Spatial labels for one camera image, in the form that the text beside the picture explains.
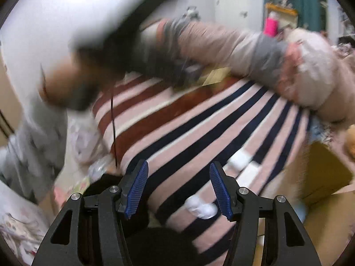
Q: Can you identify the black cable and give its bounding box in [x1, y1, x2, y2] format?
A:
[109, 82, 120, 169]

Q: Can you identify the person's left forearm grey sleeve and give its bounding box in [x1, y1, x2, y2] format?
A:
[0, 96, 70, 203]

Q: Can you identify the person's left hand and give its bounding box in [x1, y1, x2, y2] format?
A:
[41, 66, 96, 111]

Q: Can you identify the yellow paper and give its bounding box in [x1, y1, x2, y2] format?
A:
[201, 67, 232, 87]

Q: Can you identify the white small object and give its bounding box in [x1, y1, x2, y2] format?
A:
[184, 195, 218, 220]
[228, 149, 253, 171]
[242, 162, 262, 179]

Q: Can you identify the pink bottle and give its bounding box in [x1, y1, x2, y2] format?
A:
[263, 17, 279, 37]

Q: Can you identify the floral printed cloth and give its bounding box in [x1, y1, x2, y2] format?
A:
[0, 181, 54, 264]

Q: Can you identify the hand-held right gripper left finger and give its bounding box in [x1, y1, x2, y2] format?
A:
[31, 159, 149, 266]

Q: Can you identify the pink striped blanket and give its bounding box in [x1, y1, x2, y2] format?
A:
[91, 72, 314, 257]

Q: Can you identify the cardboard box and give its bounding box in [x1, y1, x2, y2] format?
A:
[301, 141, 355, 266]

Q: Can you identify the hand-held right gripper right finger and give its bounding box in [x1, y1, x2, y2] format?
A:
[209, 161, 322, 266]

